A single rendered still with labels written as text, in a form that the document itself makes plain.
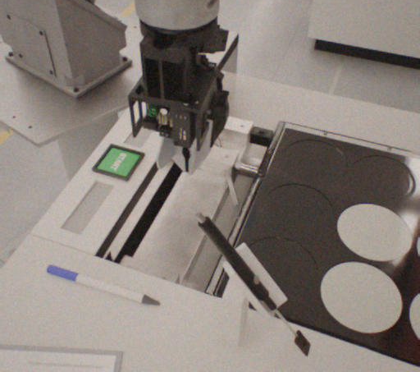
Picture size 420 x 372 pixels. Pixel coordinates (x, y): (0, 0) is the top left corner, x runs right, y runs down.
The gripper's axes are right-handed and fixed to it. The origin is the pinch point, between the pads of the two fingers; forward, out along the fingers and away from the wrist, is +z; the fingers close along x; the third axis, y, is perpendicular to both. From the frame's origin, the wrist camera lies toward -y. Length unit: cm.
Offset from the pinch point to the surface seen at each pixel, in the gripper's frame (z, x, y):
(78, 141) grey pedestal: 39, -40, -37
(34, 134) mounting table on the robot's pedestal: 22.7, -38.4, -20.3
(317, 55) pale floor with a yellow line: 102, 5, -193
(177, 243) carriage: 16.8, -2.0, 0.5
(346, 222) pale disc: 14.6, 20.5, -8.4
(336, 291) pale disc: 14.8, 20.4, 3.2
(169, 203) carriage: 16.7, -5.6, -6.3
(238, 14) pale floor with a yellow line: 102, -45, -223
